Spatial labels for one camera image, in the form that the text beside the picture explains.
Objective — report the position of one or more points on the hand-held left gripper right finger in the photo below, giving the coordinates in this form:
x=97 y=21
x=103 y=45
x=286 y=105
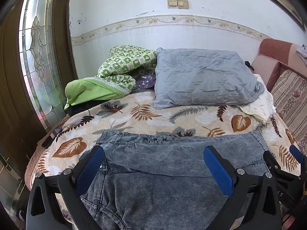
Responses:
x=217 y=170

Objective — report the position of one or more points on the grey quilted pillow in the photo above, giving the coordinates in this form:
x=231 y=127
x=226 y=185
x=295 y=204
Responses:
x=203 y=79

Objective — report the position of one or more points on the white printed cloth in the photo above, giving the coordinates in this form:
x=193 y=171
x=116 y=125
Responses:
x=262 y=103

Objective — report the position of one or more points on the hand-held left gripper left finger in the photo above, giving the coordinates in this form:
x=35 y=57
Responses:
x=92 y=167

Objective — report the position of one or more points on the green patterned quilt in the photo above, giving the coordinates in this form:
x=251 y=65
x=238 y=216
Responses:
x=122 y=62

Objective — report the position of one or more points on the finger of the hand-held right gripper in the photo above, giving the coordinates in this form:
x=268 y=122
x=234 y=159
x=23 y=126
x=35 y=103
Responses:
x=272 y=161
x=296 y=152

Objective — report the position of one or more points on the grey white cloth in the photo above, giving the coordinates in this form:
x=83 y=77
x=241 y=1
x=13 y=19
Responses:
x=302 y=51

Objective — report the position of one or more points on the leaf print blanket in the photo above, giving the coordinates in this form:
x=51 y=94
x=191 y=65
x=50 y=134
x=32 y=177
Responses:
x=144 y=119

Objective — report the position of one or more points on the purple plastic bag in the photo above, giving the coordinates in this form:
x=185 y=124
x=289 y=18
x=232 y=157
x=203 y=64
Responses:
x=145 y=82

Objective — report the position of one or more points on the brown wooden door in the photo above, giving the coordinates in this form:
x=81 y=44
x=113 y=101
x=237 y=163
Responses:
x=12 y=88

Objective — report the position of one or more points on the striped floral cushion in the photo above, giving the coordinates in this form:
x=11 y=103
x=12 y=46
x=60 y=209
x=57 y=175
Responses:
x=292 y=95

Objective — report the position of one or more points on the beige light switch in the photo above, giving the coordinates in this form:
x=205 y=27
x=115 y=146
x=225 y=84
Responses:
x=183 y=3
x=172 y=3

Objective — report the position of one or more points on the grey washed denim pants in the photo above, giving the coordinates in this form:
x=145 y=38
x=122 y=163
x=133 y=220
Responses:
x=156 y=172

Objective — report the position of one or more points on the small black object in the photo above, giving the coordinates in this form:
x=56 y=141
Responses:
x=248 y=66

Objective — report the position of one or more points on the leaded glass door panel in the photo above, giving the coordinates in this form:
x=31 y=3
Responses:
x=38 y=52

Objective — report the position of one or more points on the pink brown sofa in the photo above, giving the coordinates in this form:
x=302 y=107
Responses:
x=271 y=50

